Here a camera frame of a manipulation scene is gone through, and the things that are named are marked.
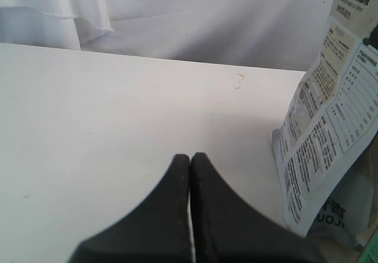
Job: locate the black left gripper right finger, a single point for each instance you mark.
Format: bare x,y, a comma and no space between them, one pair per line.
227,229

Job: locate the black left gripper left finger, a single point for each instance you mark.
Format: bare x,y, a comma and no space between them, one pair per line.
157,230

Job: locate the white cat food bag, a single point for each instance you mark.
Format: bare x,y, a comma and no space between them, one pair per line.
349,215

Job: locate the cream printed food pouch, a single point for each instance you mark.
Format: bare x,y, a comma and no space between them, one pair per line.
332,116

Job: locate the white backdrop curtain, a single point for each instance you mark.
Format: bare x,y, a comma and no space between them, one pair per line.
279,34

